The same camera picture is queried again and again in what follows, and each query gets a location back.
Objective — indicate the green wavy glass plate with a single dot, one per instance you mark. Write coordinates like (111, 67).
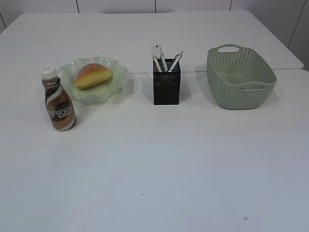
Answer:
(99, 93)

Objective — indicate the clear plastic ruler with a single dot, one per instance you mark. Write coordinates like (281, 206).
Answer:
(156, 51)

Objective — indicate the sugared bread roll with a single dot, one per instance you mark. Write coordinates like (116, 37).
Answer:
(91, 75)

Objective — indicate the beige white ballpoint pen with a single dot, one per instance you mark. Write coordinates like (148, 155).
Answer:
(155, 60)

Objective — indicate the blue clear ballpoint pen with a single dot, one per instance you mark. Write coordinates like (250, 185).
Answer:
(162, 58)

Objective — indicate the black mesh pen holder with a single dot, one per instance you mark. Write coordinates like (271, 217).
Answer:
(166, 86)

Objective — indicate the green woven plastic basket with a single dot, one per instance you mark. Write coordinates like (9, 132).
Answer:
(231, 66)

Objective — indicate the brown Nescafe coffee bottle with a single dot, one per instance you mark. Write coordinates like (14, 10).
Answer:
(57, 101)

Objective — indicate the grey white ballpoint pen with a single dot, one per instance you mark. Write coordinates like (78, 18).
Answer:
(175, 61)

